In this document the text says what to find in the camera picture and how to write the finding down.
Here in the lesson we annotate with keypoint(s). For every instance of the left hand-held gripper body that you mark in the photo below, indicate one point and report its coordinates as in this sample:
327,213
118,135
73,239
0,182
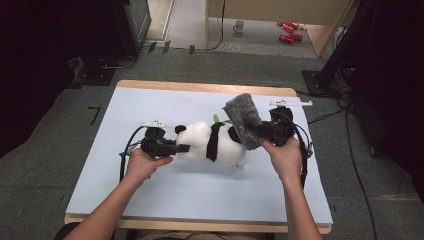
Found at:
155,145

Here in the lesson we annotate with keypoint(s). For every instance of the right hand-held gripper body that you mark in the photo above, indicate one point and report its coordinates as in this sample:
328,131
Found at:
280,128

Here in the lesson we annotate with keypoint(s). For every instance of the grey fluffy cloth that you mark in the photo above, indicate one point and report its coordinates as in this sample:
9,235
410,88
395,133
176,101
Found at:
245,120

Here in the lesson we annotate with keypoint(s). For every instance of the panda plush toy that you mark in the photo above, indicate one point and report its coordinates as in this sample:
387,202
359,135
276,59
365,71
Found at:
196,141

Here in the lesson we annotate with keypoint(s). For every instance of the person's left hand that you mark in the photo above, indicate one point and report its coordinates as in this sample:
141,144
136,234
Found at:
143,166

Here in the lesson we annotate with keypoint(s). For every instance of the person's right hand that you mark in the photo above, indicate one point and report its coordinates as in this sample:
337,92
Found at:
285,160

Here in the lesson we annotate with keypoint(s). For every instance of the light blue table mat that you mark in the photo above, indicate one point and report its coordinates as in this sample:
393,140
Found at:
200,190

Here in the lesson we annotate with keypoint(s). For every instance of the wooden table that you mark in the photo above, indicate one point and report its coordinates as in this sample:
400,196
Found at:
186,87

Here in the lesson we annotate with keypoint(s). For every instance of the black stand base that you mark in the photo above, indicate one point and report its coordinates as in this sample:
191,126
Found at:
315,83
95,75

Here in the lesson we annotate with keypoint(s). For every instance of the black tape corner mark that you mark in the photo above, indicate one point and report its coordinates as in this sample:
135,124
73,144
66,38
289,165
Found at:
96,115

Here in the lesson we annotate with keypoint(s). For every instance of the red can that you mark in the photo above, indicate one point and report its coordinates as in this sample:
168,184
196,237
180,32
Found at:
295,25
286,38
297,37
287,27

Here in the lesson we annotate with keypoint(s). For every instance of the beige mug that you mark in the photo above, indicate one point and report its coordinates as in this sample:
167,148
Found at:
238,26

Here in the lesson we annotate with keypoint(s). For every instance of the light wooden desk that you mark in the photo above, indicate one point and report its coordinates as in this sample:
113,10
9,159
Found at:
273,10

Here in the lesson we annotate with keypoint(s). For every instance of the dark cabinet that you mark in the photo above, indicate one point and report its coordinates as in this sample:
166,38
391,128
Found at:
136,23

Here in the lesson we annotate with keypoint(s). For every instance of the dark curtain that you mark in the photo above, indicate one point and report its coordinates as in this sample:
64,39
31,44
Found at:
396,83
40,66

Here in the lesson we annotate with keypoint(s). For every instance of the black stand post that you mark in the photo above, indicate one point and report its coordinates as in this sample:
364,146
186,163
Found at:
346,36

